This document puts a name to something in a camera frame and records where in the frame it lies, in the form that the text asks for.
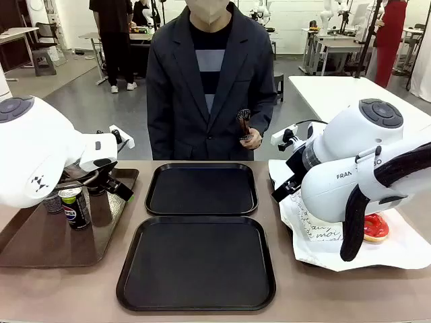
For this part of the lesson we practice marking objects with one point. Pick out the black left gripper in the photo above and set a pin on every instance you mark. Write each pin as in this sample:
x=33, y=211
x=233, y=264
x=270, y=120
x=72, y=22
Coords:
x=101, y=181

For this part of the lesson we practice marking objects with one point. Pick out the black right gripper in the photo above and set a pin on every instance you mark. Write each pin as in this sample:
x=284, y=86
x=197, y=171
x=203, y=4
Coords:
x=294, y=166

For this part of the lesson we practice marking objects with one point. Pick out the perforated serving tongs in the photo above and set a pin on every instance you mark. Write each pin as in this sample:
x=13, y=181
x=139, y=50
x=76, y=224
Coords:
x=244, y=121

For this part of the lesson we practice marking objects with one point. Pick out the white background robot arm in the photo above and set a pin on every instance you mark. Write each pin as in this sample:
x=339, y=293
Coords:
x=264, y=10
x=328, y=15

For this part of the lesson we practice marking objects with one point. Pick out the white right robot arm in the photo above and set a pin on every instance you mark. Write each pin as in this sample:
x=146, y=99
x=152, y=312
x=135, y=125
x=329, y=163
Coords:
x=336, y=188

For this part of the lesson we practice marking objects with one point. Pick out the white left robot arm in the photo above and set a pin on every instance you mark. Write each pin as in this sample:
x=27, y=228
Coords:
x=33, y=151

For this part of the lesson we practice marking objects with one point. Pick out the person's left forearm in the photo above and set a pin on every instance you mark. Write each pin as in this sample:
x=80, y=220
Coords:
x=266, y=114

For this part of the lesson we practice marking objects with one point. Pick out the person's right forearm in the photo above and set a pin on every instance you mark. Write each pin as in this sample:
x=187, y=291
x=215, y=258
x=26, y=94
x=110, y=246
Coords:
x=161, y=134

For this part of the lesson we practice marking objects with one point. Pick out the person's left hand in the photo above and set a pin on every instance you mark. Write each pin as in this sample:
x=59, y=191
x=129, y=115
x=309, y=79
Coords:
x=253, y=139

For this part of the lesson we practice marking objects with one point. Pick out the black Pepsi can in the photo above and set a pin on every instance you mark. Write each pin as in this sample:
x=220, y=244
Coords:
x=78, y=212

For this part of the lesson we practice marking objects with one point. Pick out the large white paper sheet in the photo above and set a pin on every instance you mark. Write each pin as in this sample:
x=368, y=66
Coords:
x=316, y=242

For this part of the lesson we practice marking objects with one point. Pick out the brown plastic serving tray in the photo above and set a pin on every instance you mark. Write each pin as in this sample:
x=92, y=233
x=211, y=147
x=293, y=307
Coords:
x=50, y=242

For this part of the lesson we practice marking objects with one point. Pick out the red glazed donut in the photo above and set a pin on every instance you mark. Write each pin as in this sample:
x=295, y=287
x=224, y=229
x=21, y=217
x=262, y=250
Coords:
x=376, y=228

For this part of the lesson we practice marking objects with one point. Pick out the white side table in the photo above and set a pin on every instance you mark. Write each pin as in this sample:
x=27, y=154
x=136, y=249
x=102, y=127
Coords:
x=336, y=97

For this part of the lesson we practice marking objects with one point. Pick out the small black stool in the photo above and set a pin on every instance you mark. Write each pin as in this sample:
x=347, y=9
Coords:
x=279, y=84

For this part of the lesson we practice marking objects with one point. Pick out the grey plastic stool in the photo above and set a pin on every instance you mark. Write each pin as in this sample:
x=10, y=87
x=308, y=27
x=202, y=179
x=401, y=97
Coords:
x=44, y=64

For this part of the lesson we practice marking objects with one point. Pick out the bystander in black clothes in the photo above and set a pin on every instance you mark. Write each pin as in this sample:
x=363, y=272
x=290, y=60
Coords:
x=114, y=40

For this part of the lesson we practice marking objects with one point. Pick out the grey background work table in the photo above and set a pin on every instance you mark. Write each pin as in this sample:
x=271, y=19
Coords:
x=91, y=37

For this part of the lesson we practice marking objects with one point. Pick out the white background work table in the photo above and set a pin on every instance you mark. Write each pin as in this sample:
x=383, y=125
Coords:
x=336, y=45

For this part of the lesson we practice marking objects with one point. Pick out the black office chair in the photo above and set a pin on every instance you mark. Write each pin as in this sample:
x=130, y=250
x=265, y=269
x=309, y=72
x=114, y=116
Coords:
x=47, y=35

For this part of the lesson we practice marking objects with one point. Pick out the black tripod stand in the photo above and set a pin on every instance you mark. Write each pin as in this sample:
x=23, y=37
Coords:
x=368, y=40

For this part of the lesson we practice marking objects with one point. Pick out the bystander in red apron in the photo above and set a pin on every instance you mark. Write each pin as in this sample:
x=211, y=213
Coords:
x=387, y=40

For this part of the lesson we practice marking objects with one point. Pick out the wooden background desk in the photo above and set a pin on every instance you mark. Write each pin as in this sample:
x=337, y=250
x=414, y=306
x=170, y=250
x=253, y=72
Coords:
x=17, y=33

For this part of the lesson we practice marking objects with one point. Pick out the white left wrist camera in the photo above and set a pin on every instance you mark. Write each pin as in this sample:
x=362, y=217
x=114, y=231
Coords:
x=123, y=136

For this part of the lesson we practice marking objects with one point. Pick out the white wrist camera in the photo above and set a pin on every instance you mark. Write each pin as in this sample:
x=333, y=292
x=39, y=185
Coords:
x=123, y=136
x=284, y=134

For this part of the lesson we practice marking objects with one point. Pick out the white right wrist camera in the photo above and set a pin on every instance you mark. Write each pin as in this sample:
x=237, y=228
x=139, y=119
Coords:
x=284, y=134

